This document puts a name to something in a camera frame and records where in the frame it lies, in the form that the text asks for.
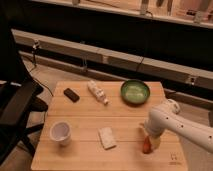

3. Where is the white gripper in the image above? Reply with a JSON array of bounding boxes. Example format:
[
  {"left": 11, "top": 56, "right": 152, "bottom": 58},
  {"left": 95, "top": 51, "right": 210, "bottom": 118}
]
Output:
[{"left": 140, "top": 122, "right": 164, "bottom": 150}]

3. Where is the red pepper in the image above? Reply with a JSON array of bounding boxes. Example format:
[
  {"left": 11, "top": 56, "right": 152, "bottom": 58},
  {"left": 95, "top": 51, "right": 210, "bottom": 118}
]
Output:
[{"left": 142, "top": 137, "right": 151, "bottom": 154}]

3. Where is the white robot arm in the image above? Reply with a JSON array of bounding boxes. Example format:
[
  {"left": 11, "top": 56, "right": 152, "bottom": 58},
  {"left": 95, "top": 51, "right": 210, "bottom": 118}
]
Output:
[{"left": 142, "top": 99, "right": 213, "bottom": 154}]

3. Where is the white sponge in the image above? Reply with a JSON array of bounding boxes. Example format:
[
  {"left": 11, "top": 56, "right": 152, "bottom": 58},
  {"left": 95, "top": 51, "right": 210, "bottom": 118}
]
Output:
[{"left": 98, "top": 127, "right": 116, "bottom": 150}]

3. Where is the green bowl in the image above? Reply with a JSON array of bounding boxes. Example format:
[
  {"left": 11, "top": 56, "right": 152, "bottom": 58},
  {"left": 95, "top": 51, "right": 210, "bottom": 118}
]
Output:
[{"left": 120, "top": 79, "right": 150, "bottom": 105}]

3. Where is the white plastic bottle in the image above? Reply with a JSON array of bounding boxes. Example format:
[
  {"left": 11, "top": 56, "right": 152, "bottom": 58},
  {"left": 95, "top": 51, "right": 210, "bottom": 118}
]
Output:
[{"left": 87, "top": 81, "right": 109, "bottom": 105}]

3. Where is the white paper cup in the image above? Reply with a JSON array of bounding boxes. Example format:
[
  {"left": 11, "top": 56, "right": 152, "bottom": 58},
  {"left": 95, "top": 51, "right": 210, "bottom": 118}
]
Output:
[{"left": 49, "top": 122, "right": 71, "bottom": 146}]

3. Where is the black rectangular block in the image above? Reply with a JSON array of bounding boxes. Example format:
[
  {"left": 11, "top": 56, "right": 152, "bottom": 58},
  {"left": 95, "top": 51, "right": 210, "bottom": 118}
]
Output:
[{"left": 63, "top": 88, "right": 80, "bottom": 102}]

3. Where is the black office chair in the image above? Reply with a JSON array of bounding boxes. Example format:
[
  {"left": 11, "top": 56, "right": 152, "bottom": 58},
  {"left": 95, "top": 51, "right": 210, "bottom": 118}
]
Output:
[{"left": 0, "top": 18, "right": 48, "bottom": 165}]

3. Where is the black cable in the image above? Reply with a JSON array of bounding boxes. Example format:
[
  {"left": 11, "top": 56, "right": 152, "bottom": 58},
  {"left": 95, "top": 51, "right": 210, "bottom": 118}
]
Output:
[{"left": 20, "top": 43, "right": 54, "bottom": 98}]

